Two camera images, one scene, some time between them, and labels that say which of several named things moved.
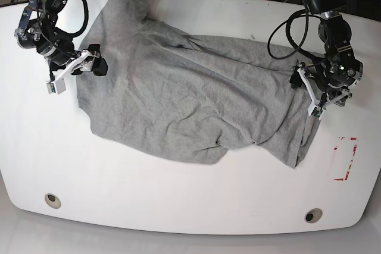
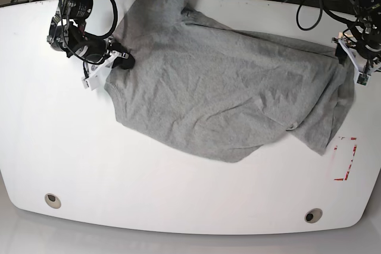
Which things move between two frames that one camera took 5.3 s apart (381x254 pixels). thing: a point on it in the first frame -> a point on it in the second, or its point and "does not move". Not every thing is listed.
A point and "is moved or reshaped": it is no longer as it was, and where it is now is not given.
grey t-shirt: x=194 y=98 is moved or reshaped
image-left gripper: x=86 y=61 -> x=99 y=74
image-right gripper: x=313 y=102 -> x=362 y=63
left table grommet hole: x=52 y=200 does not move
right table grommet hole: x=313 y=215 does not move
